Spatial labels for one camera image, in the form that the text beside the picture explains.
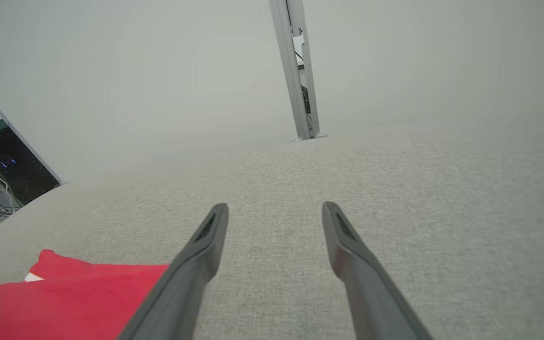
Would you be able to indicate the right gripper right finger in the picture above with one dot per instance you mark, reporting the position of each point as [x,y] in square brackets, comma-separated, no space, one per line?
[366,283]

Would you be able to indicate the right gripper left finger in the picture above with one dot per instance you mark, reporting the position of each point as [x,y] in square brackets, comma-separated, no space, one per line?
[187,283]

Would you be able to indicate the red white baseball jersey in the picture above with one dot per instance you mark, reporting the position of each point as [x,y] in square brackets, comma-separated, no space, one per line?
[64,302]

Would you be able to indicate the grey partition post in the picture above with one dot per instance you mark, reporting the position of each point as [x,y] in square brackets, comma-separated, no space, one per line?
[285,47]

